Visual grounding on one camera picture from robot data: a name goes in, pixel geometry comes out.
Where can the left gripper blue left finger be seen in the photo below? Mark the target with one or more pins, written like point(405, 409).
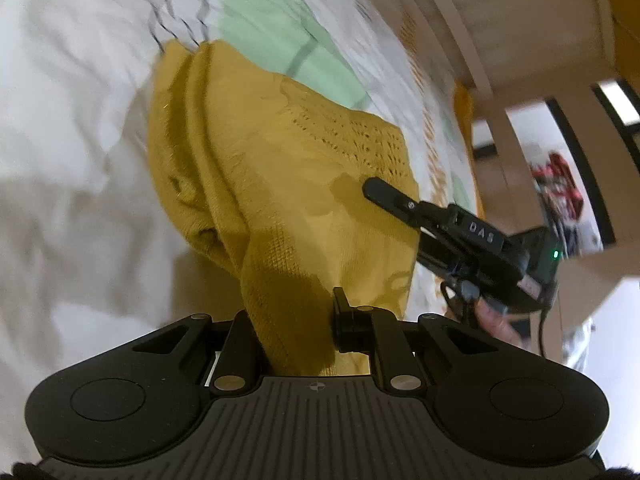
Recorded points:
point(242, 362)

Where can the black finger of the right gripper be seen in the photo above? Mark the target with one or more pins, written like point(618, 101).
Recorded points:
point(415, 213)

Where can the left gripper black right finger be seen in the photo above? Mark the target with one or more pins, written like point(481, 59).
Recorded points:
point(379, 335)

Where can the mustard yellow knit sweater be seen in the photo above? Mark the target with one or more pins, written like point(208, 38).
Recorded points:
point(263, 176)

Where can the person right hand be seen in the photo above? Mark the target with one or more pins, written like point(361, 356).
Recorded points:
point(496, 325)

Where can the red patterned bag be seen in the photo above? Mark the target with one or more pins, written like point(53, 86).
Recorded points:
point(561, 201)

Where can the beige wooden bed frame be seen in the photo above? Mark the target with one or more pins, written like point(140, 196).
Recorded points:
point(513, 53)

